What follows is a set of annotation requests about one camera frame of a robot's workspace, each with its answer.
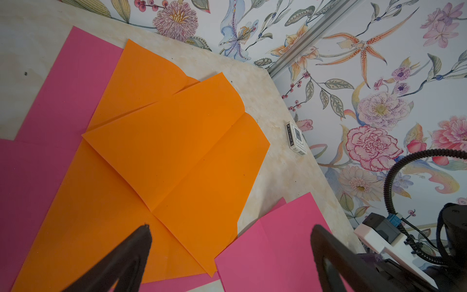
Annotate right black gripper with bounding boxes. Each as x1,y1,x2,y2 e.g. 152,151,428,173
375,203,467,292

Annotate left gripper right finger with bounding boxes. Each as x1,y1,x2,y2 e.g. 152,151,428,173
310,225,400,292

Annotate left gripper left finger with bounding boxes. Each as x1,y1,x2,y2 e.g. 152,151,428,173
64,225,152,292

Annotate pink paper sheet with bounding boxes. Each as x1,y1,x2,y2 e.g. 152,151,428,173
1,139,206,292
214,192,355,292

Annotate orange paper sheet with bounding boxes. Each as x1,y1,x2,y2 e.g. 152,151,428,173
13,41,269,292

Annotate white QR code card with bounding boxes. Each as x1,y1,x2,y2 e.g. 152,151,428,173
285,122,308,156

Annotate pink paper far left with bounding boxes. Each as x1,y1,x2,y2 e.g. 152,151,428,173
15,27,123,151

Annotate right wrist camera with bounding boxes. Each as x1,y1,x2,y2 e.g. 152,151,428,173
354,213,438,288

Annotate right aluminium corner post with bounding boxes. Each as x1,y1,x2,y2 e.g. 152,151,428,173
268,0,364,79

